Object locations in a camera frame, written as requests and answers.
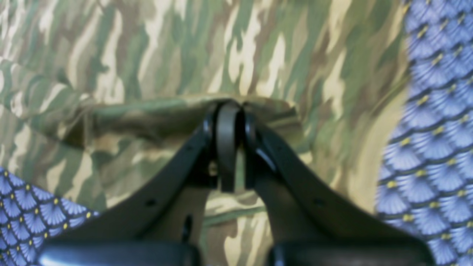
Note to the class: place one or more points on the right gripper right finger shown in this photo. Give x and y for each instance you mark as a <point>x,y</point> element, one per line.
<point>312,225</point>

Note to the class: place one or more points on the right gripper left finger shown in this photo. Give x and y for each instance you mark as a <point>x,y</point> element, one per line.
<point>159,225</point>

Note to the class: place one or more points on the camouflage T-shirt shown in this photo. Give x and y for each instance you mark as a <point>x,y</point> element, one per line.
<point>98,95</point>

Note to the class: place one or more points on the purple fan-pattern tablecloth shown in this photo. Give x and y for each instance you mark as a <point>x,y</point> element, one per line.
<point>425,181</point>

